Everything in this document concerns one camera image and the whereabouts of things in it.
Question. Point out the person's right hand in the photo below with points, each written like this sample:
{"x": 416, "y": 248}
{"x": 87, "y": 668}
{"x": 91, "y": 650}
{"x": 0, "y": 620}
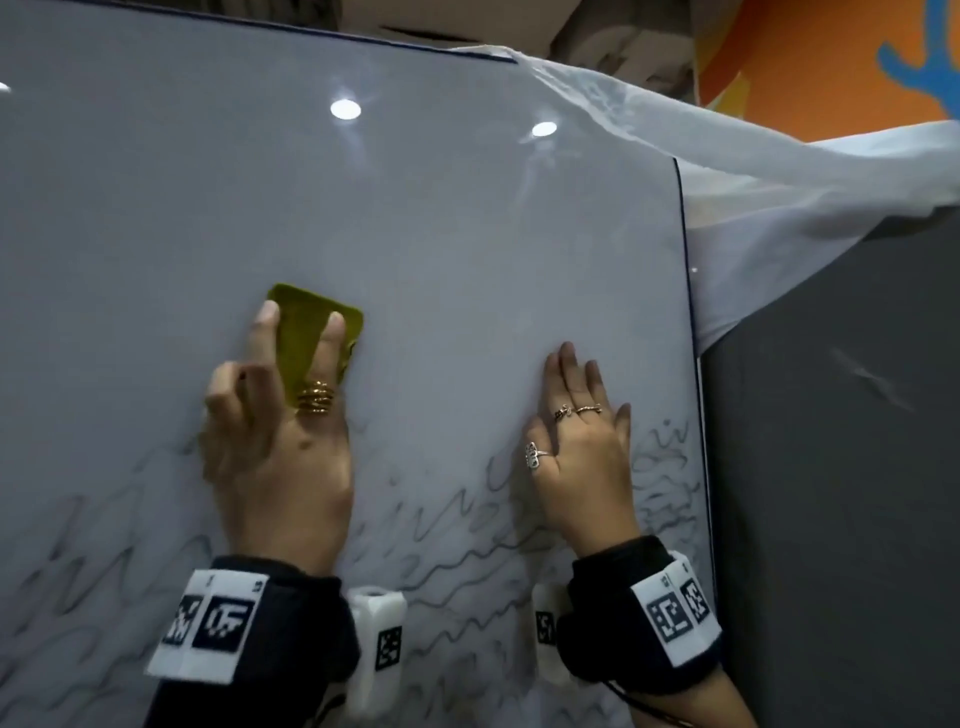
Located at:
{"x": 585, "y": 487}

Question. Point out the person's left hand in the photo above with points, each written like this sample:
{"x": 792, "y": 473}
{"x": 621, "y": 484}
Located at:
{"x": 277, "y": 487}

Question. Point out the yellow and black whiteboard eraser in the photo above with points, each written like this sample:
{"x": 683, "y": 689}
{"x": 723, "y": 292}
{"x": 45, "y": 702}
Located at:
{"x": 307, "y": 330}

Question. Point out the large scribbled whiteboard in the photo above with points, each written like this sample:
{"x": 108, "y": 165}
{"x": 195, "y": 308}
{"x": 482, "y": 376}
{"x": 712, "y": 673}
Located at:
{"x": 450, "y": 262}

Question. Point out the black wristband with marker tag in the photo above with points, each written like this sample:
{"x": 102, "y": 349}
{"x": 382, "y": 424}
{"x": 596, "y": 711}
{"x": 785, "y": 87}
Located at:
{"x": 607, "y": 622}
{"x": 292, "y": 645}

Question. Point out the grey partition panel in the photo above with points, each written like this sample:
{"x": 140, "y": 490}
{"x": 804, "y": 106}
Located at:
{"x": 840, "y": 525}

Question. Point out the white cloth sheet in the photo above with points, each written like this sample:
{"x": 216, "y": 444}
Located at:
{"x": 787, "y": 210}

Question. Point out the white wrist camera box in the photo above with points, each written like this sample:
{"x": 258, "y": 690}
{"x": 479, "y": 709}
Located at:
{"x": 547, "y": 630}
{"x": 375, "y": 652}

